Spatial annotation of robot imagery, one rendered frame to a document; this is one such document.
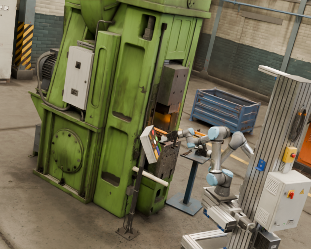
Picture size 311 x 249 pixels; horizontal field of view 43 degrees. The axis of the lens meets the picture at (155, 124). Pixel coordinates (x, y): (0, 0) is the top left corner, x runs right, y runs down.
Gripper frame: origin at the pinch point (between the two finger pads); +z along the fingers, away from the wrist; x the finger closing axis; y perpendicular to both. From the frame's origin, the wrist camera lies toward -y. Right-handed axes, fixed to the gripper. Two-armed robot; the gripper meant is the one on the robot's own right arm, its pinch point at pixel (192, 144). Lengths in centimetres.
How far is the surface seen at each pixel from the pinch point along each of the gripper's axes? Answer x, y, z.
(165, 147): -13.8, 10.9, 24.6
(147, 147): -72, -8, 12
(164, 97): -18, -45, 37
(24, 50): 218, 33, 554
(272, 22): 812, -127, 216
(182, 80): 3, -63, 31
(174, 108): -2.2, -31.1, 30.7
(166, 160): -3.9, 28.5, 24.6
